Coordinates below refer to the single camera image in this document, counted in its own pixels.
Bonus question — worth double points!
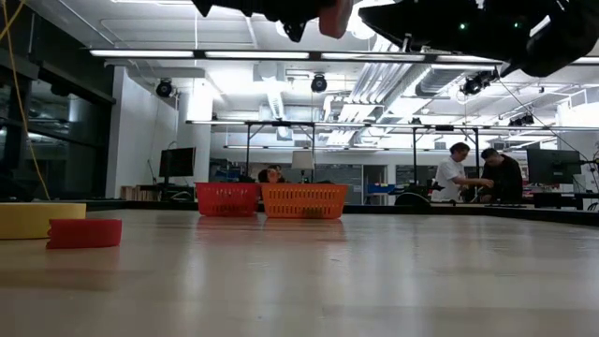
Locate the person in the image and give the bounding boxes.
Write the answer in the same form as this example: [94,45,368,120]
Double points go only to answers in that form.
[256,164,286,184]
[430,141,493,203]
[478,147,524,205]

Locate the yellow tape roll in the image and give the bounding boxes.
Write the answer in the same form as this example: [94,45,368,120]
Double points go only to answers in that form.
[0,201,88,241]

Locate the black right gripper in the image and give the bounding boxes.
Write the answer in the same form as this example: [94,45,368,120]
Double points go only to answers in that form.
[358,0,530,62]

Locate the yellow extension cable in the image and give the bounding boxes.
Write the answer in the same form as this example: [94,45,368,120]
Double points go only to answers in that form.
[0,0,52,201]

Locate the overhead light bar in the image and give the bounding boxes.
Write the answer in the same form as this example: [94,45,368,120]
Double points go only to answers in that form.
[87,46,599,66]

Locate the brown boxes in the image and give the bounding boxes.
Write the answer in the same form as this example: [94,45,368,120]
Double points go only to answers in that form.
[120,184,161,202]

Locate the black chair back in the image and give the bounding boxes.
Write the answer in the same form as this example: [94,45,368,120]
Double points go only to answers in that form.
[394,191,432,208]

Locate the red stapler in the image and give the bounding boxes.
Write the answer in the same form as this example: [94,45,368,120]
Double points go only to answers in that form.
[45,218,124,250]

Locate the dark desk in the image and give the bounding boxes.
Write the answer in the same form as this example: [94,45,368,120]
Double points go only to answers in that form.
[531,189,599,212]

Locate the white shade table lamp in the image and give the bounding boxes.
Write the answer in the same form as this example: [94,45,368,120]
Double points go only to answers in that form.
[290,150,316,184]

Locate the black aluminium rig frame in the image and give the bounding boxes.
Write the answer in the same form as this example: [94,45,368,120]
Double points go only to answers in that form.
[83,198,599,227]

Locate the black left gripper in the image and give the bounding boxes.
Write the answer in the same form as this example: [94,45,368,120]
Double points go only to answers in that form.
[191,0,339,43]

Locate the black computer monitor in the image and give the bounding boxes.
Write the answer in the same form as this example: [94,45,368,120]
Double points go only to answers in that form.
[158,146,197,180]
[526,148,583,186]

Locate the black station frame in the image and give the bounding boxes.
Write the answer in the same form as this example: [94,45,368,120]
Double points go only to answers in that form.
[242,120,317,184]
[411,124,482,188]

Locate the red plastic basket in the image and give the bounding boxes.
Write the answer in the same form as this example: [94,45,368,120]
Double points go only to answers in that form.
[194,182,261,218]

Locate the orange plastic basket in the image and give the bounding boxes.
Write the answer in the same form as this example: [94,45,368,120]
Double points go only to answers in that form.
[259,183,350,221]

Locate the black ceiling spotlight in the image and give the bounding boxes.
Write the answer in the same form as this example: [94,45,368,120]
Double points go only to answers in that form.
[154,78,175,99]
[310,73,329,95]
[460,68,500,97]

